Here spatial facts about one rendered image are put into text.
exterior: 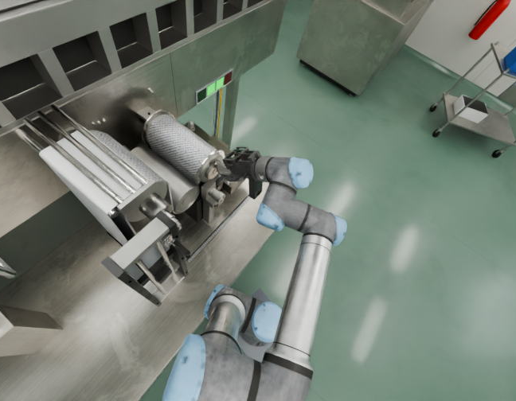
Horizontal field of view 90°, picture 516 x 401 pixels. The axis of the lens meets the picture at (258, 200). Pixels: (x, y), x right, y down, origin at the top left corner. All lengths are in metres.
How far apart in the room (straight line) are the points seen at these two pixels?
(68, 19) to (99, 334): 0.95
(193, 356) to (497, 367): 2.73
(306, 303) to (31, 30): 0.81
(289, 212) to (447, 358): 2.25
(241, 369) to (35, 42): 0.79
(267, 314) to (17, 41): 0.92
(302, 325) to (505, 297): 2.87
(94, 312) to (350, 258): 1.90
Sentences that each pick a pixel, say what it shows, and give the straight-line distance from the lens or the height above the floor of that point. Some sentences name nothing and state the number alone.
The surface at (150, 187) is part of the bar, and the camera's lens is 0.66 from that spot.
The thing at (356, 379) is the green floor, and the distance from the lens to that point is 2.29.
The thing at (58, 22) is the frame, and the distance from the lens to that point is 0.82.
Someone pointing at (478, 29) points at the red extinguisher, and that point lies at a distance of 4.94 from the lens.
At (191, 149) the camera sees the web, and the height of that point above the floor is 1.31.
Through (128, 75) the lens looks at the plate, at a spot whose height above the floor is 1.43.
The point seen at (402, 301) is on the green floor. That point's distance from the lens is 2.57.
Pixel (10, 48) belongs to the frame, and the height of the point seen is 1.60.
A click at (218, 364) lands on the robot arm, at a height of 1.50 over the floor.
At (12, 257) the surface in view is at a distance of 1.21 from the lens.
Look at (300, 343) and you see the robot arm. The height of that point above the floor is 1.48.
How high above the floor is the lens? 2.01
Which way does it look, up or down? 60 degrees down
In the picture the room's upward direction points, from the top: 21 degrees clockwise
